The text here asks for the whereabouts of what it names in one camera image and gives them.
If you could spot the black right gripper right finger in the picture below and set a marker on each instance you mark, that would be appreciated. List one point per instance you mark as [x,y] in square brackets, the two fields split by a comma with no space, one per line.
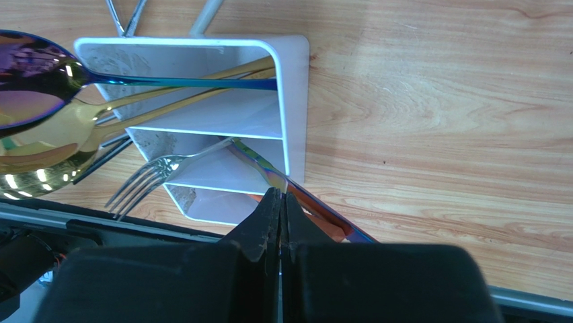
[326,281]

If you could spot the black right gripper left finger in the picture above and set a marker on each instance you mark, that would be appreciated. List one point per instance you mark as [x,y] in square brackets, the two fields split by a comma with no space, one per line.
[232,280]

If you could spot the iridescent purple knife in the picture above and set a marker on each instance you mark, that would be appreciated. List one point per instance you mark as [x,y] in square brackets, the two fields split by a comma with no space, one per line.
[310,202]

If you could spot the silver fork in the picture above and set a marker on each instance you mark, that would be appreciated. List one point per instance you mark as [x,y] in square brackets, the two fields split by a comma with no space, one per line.
[153,175]

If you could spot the white compartment organizer box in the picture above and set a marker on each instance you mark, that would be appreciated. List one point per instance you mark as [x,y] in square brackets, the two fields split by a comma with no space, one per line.
[219,188]

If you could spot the iridescent purple spoon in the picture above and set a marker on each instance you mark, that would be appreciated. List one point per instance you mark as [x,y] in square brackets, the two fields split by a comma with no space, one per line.
[39,77]

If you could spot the white handled ladle spoon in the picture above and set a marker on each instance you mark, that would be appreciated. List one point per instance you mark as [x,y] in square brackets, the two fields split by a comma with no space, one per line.
[205,18]

